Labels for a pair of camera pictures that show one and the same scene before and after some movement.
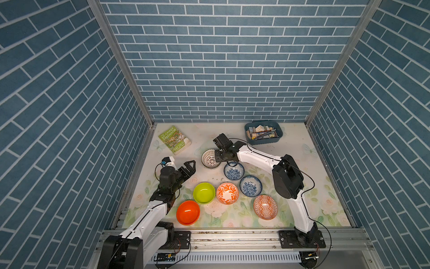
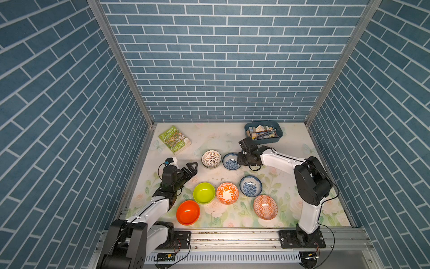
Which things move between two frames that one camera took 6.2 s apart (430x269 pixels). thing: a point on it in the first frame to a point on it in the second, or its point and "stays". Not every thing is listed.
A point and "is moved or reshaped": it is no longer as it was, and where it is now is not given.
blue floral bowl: x=251 y=186 stays
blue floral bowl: x=234 y=173 is moved or reshaped
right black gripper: x=216 y=153 to x=239 y=159
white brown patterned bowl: x=209 y=159 stays
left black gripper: x=181 y=170 stays
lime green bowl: x=204 y=193 stays
